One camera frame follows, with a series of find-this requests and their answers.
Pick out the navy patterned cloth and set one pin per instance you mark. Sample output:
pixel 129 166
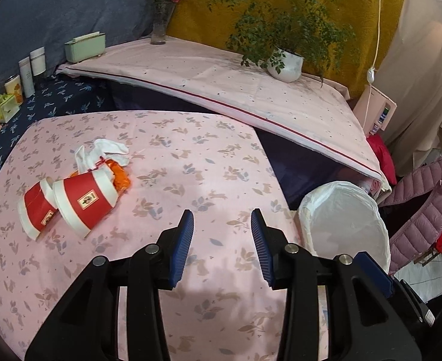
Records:
pixel 55 97

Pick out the short white cylinder bottle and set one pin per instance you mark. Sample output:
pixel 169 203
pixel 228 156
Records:
pixel 38 62

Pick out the mustard yellow backdrop cloth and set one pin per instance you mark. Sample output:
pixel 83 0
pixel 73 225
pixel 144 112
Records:
pixel 213 18

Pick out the crumpled orange paper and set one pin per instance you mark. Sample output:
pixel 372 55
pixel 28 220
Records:
pixel 122 180

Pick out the potted green plant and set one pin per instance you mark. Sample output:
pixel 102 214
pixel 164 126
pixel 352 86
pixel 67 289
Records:
pixel 286 66

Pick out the white sock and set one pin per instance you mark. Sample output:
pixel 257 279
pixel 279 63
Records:
pixel 106 148

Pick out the red cloth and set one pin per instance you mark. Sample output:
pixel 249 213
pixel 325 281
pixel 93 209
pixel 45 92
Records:
pixel 382 158

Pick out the green paper box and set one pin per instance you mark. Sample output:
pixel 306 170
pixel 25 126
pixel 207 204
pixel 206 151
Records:
pixel 6 109

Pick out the small red paper cup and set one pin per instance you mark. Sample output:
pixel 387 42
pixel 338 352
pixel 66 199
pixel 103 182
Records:
pixel 36 207

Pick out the beige curtain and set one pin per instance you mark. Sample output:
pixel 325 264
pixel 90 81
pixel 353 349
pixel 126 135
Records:
pixel 427 64

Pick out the large red paper cup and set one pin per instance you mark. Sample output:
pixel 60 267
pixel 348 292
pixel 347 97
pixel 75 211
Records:
pixel 85 203

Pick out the glass vase with red flowers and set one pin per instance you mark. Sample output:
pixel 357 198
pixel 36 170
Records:
pixel 160 26

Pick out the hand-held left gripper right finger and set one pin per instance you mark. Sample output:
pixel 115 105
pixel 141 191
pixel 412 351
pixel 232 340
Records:
pixel 262 248

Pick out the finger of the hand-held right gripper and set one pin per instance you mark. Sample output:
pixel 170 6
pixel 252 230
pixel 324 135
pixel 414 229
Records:
pixel 375 270

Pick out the pink down jacket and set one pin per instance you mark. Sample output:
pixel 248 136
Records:
pixel 423 203

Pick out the white lined trash bin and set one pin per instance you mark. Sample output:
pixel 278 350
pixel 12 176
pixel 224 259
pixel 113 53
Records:
pixel 341 225

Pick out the green tissue box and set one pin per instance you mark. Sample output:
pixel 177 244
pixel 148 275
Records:
pixel 85 49

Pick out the pink rabbit print tablecloth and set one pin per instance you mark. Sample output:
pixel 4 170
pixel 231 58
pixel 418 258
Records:
pixel 190 165

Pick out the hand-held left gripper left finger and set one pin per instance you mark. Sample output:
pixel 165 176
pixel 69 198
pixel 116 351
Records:
pixel 181 248

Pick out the blue grey backdrop cloth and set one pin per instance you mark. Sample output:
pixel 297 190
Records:
pixel 74 3

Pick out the small yellow can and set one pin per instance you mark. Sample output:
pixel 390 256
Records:
pixel 14 88

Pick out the dark purple cloth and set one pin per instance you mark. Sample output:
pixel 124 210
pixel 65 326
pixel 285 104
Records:
pixel 288 158

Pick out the tall white cylinder bottle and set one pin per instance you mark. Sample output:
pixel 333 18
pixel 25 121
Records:
pixel 26 77

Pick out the pale pink shelf cloth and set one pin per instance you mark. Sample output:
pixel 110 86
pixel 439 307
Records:
pixel 213 79

